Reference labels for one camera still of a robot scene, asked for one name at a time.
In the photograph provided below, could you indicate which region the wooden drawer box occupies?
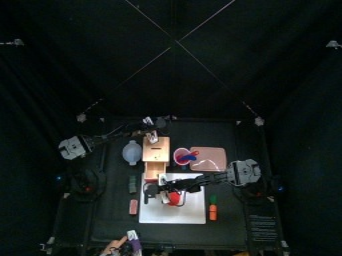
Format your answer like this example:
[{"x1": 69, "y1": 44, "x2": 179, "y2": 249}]
[{"x1": 141, "y1": 136, "x2": 171, "y2": 164}]

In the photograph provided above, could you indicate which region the red play dough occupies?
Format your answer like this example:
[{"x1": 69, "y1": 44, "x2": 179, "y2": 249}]
[{"x1": 165, "y1": 191, "x2": 184, "y2": 207}]

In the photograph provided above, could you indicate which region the wooden drawer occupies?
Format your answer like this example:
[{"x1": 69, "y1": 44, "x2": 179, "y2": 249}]
[{"x1": 143, "y1": 161, "x2": 169, "y2": 183}]

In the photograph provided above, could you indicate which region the person's hand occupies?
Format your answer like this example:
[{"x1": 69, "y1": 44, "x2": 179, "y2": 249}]
[{"x1": 98, "y1": 235, "x2": 129, "y2": 256}]

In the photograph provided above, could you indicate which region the pink toy block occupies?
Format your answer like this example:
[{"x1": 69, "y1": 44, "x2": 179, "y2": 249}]
[{"x1": 128, "y1": 199, "x2": 139, "y2": 216}]

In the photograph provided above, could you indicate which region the green toy block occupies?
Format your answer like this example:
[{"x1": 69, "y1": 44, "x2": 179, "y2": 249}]
[{"x1": 128, "y1": 175, "x2": 139, "y2": 195}]

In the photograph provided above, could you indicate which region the pink cup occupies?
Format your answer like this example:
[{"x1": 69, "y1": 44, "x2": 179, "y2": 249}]
[{"x1": 172, "y1": 147, "x2": 197, "y2": 167}]

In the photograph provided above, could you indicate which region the white cutting board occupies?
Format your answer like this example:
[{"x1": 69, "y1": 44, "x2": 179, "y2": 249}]
[{"x1": 137, "y1": 172, "x2": 207, "y2": 225}]

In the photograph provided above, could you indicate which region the blue toy utensil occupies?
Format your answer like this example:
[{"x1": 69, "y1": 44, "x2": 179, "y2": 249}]
[{"x1": 179, "y1": 152, "x2": 200, "y2": 163}]

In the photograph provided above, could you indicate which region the pink plastic tray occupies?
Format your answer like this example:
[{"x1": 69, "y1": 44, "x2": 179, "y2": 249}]
[{"x1": 188, "y1": 146, "x2": 228, "y2": 173}]

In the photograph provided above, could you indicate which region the orange toy carrot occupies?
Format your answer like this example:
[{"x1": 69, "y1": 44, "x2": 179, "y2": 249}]
[{"x1": 208, "y1": 194, "x2": 219, "y2": 222}]

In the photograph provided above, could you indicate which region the purple object with white tag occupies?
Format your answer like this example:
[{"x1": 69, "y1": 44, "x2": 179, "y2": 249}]
[{"x1": 122, "y1": 229, "x2": 144, "y2": 256}]

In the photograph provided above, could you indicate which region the thin diagonal brace wire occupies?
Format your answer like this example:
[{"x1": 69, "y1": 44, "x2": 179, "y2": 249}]
[
  {"x1": 81, "y1": 0, "x2": 236, "y2": 116},
  {"x1": 124, "y1": 0, "x2": 261, "y2": 121}
]

